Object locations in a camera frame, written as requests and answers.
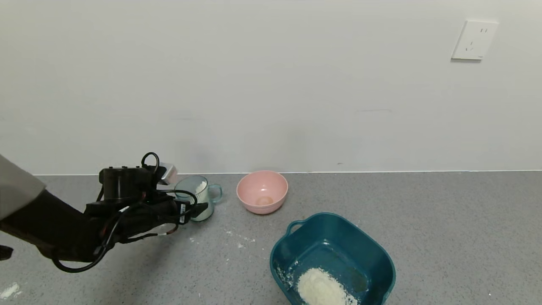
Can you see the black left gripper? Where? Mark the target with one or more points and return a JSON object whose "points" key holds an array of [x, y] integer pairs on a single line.
{"points": [[183, 212]]}

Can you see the clear ribbed glass mug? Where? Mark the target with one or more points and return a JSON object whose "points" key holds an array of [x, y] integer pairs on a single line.
{"points": [[205, 199]]}

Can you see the white powder heap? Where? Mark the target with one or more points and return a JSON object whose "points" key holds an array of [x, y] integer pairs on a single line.
{"points": [[324, 288]]}

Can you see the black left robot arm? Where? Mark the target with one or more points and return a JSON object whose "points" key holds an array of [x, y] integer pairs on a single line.
{"points": [[123, 184]]}

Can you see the spilled powder streak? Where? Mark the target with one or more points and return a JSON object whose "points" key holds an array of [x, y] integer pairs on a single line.
{"points": [[240, 245]]}

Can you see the pink bowl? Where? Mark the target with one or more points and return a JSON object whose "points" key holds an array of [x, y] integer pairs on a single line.
{"points": [[262, 190]]}

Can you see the large spilled powder patch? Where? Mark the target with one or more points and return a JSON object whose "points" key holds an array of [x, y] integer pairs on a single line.
{"points": [[9, 291]]}

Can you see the teal plastic basin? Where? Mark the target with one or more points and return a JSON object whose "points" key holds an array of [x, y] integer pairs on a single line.
{"points": [[330, 250]]}

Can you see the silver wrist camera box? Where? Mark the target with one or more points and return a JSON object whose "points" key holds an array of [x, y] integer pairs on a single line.
{"points": [[168, 173]]}

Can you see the white wall socket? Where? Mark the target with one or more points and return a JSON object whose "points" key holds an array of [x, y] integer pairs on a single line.
{"points": [[474, 40]]}

